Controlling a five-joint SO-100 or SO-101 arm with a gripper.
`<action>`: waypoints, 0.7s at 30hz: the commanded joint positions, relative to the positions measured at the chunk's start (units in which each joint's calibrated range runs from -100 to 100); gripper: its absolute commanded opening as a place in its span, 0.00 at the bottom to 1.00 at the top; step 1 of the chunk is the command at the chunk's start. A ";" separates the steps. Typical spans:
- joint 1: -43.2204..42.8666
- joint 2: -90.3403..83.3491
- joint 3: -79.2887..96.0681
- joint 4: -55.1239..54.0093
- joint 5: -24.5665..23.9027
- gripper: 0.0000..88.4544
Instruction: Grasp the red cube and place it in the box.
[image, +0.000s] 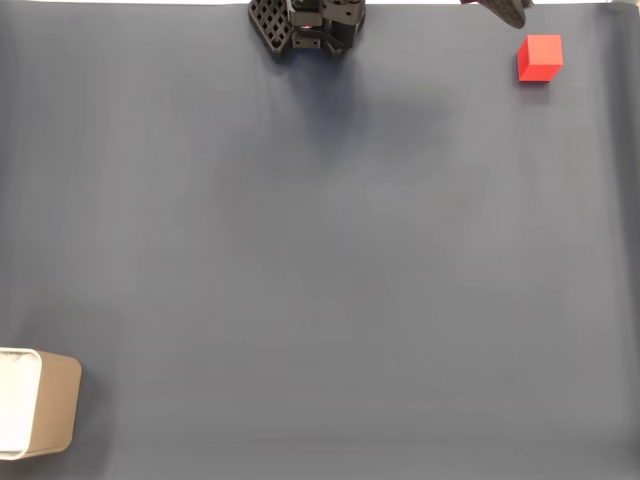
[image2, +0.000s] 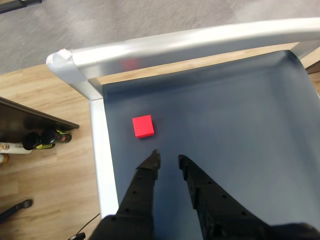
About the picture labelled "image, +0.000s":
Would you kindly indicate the red cube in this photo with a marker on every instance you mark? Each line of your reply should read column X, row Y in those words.
column 542, row 50

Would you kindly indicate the dark blue table mat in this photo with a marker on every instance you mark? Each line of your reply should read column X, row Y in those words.
column 320, row 300

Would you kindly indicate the beige rounded square box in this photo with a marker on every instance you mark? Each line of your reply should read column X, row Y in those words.
column 55, row 400

